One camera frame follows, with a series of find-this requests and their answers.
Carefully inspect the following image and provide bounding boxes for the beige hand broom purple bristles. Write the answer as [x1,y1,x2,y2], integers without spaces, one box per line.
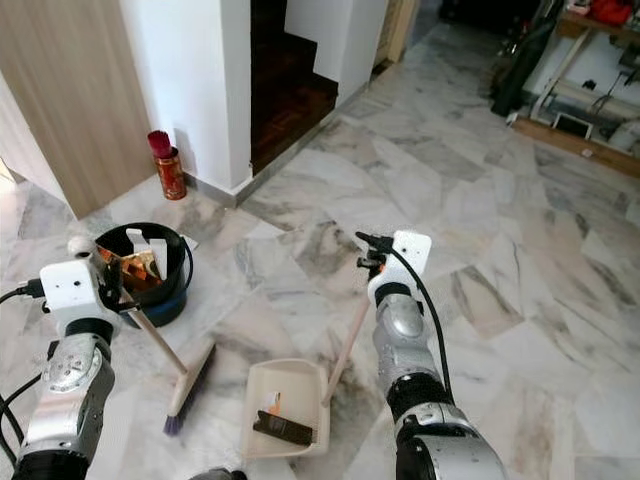
[65,235,219,437]

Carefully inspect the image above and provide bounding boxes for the beige long-handled dustpan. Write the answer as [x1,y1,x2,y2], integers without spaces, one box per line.
[238,290,373,461]

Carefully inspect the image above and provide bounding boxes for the dark brown bar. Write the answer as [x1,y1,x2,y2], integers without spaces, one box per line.
[252,410,316,446]

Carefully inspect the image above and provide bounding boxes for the gold brown wrapper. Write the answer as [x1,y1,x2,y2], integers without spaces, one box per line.
[100,250,166,296]

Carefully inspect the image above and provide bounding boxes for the white carton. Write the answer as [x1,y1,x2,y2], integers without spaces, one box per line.
[125,228,176,276]

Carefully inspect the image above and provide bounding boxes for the black blue trash bin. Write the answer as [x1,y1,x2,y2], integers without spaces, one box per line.
[95,222,196,329]

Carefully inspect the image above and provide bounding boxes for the red incense holder can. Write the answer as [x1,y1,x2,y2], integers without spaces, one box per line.
[147,130,188,201]

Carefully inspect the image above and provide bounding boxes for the dark wooden staircase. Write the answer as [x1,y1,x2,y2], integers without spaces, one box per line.
[250,0,339,176]

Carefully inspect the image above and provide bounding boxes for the light wooden panel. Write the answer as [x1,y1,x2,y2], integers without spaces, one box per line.
[0,0,151,221]

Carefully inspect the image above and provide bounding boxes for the grey robot leg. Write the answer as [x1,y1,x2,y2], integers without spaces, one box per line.
[188,465,248,480]

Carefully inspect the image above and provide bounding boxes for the long wooden plank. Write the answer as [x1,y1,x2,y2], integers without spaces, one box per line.
[512,118,640,181]

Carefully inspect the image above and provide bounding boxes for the tall black bag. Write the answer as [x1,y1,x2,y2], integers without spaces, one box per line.
[490,15,556,119]

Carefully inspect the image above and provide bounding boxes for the louvered wooden door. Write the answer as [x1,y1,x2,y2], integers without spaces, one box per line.
[375,0,421,71]

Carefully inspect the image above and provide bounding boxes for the white framed tablet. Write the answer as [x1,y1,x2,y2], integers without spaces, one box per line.
[552,110,596,139]

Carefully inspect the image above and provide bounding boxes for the black cabinet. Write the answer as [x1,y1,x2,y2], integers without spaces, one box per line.
[438,0,551,26]

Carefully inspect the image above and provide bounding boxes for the wooden work table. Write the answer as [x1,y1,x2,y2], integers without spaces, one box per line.
[520,0,640,141]

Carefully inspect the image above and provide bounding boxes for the red bag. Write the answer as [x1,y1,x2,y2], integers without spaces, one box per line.
[588,0,633,26]

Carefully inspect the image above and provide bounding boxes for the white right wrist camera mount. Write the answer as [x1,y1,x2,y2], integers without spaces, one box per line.
[385,230,433,291]

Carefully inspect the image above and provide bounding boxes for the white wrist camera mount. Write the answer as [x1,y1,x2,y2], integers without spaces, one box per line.
[42,258,123,336]
[385,230,433,291]

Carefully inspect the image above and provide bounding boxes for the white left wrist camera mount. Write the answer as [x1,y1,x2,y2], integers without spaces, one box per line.
[42,258,123,336]

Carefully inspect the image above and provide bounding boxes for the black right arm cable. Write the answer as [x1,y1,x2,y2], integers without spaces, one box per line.
[390,245,456,396]

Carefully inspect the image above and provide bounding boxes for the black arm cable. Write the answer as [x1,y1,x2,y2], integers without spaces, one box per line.
[0,285,61,471]
[390,245,456,396]

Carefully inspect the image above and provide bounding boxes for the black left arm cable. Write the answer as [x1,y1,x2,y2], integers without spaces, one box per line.
[0,285,61,471]

